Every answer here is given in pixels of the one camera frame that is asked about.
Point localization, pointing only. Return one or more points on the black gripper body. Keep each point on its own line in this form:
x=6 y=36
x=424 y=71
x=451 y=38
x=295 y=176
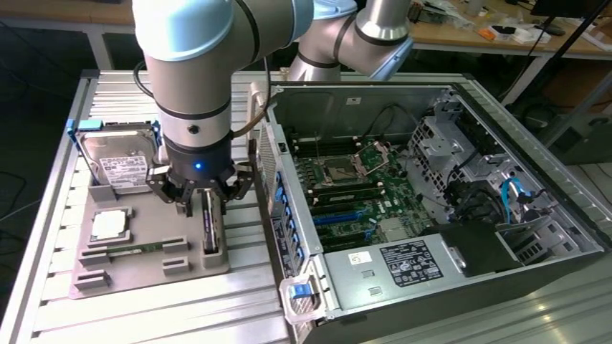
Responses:
x=198 y=166

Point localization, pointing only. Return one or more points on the slim graphics card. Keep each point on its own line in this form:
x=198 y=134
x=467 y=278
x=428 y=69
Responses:
x=212 y=225

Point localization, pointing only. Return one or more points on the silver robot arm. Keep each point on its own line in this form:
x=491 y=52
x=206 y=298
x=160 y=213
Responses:
x=191 y=71

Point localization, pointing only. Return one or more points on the grey parts rack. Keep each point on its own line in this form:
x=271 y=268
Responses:
x=152 y=222

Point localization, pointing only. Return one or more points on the blue slot clip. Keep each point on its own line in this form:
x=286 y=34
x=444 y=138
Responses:
x=290 y=219
x=299 y=258
x=284 y=200
x=295 y=240

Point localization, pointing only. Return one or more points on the silver hard disk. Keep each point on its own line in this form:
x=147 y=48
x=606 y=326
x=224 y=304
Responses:
x=122 y=157

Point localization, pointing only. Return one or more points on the silver CPU chip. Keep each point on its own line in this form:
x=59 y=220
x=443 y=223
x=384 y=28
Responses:
x=110 y=224

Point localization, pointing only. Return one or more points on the green RAM stick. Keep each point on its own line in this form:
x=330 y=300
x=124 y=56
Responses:
x=139 y=248

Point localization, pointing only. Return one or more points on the CPU socket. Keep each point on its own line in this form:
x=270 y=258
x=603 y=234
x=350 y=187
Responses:
x=340 y=172

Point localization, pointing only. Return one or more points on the blue expansion slot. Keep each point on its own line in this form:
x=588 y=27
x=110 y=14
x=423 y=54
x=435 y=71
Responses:
x=336 y=217

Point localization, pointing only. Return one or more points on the black RAM stick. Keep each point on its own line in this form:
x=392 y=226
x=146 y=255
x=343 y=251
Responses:
x=348 y=195

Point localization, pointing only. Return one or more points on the hard disk drive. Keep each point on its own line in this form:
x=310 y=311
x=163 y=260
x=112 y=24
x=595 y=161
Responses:
x=91 y=125

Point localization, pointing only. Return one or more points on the metal socket cover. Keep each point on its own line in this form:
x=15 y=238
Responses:
x=372 y=157

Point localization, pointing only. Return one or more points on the blue case latch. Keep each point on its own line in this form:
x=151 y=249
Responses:
x=300 y=290

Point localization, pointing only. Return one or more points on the silver chipset heatsink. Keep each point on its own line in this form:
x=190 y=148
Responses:
x=396 y=229

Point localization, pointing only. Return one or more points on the green motherboard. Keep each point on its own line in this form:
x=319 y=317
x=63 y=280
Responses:
x=407 y=208

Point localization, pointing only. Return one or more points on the grey power supply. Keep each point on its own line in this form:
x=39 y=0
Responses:
x=354 y=283

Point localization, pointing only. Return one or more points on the metal disk bay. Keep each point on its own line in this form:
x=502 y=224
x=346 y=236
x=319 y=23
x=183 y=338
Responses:
x=444 y=143

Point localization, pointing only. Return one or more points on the black plastic shroud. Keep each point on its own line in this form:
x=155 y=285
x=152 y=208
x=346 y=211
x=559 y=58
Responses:
x=474 y=247

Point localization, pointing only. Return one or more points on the open PC case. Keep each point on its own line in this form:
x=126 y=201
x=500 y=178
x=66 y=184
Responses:
x=526 y=283

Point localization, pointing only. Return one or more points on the black slanted pole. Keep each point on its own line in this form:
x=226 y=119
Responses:
x=559 y=50

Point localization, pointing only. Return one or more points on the wooden desk white frame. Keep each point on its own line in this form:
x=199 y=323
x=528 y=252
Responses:
x=478 y=44
x=67 y=10

